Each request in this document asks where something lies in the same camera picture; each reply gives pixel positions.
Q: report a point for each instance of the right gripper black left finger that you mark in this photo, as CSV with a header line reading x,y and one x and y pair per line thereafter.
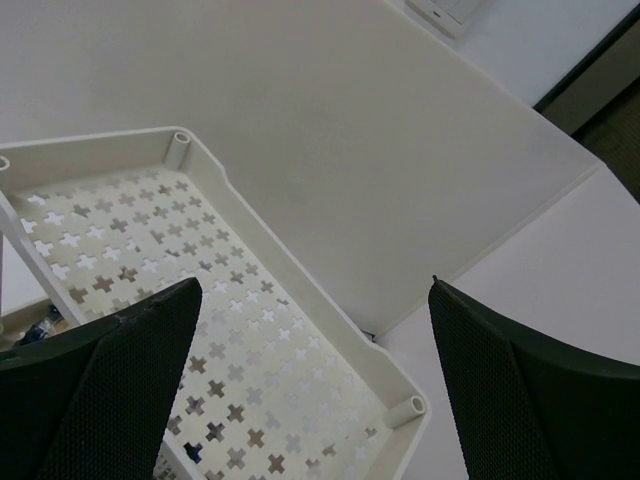
x,y
93,402

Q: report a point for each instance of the dark door frame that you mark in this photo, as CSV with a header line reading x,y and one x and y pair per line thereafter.
x,y
597,102

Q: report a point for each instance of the white wall switch panel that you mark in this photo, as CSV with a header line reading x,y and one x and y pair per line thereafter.
x,y
451,17

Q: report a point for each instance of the spaghetti bag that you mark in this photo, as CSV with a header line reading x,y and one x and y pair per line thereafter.
x,y
50,325

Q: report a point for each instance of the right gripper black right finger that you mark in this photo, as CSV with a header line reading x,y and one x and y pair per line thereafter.
x,y
528,406

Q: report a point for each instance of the cream two-tier shelf cart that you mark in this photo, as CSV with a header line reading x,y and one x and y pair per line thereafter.
x,y
278,383

